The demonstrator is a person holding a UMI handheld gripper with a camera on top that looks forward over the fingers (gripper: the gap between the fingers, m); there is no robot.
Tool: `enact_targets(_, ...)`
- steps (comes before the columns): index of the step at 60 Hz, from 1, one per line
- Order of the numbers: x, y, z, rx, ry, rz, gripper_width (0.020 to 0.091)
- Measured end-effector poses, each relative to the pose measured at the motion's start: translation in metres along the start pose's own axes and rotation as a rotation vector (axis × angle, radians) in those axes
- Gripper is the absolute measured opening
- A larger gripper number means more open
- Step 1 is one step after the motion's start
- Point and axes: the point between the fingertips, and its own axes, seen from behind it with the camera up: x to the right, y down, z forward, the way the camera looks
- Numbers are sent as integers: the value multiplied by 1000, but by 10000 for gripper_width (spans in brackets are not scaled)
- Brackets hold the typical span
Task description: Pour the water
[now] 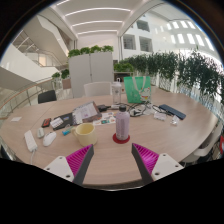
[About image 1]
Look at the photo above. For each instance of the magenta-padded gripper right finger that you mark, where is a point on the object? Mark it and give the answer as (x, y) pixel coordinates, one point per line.
(148, 160)

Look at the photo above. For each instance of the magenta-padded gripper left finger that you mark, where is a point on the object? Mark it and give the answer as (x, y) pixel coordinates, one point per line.
(78, 161)

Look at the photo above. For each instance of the purple drink bottle black cap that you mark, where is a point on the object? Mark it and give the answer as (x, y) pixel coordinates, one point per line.
(122, 125)

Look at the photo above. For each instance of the cream ceramic mug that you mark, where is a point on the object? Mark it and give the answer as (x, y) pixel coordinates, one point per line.
(86, 135)

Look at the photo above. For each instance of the teal marker pen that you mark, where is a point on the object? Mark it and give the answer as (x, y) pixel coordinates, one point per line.
(67, 130)

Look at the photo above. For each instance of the white computer mouse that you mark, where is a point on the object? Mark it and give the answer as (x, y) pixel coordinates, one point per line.
(49, 138)

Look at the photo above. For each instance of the flat round red coaster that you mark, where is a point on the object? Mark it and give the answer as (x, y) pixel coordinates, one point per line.
(116, 140)

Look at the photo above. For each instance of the black notebook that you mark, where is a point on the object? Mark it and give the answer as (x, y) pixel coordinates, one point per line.
(67, 119)

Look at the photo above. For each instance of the small white printed card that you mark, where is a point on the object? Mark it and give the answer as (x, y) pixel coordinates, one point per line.
(159, 116)

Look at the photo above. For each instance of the crumpled clear plastic packet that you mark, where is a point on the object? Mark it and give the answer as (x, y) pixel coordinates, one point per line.
(175, 120)

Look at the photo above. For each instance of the open magazine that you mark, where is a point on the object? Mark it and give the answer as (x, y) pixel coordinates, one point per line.
(86, 112)

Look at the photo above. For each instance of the colourful sticker sheet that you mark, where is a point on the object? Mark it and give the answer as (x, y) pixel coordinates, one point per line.
(105, 119)

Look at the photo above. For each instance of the small black and red box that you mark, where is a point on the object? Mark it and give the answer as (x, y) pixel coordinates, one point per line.
(46, 122)

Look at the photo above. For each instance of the white power strip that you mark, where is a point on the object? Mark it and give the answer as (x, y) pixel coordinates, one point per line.
(30, 140)

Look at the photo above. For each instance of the dark blue flat pouch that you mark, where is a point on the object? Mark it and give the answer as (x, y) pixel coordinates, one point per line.
(172, 111)

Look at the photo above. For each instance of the black power adapter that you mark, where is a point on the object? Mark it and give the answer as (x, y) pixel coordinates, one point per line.
(101, 108)

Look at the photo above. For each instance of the white chair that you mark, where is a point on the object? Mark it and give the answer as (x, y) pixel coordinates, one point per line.
(96, 89)
(206, 146)

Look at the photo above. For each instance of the green tote bag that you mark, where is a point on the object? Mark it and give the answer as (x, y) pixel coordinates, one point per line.
(135, 90)

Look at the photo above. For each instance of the black chair with red part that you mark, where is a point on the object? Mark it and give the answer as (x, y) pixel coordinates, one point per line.
(3, 153)

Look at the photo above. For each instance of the white paper sheet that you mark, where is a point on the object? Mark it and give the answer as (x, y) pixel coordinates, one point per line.
(16, 119)

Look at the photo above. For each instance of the glass railing with wooden handrail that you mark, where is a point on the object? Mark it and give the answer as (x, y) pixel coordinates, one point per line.
(20, 96)

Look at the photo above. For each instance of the white cabinet with green plants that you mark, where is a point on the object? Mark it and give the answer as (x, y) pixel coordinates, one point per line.
(90, 75)

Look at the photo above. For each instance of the potted green plant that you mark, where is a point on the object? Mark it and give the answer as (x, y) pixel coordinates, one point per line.
(65, 74)

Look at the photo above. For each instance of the green plant hedge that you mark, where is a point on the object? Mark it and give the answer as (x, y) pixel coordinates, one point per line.
(186, 73)

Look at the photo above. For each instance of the ceiling light strips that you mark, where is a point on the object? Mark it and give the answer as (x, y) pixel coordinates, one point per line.
(96, 22)

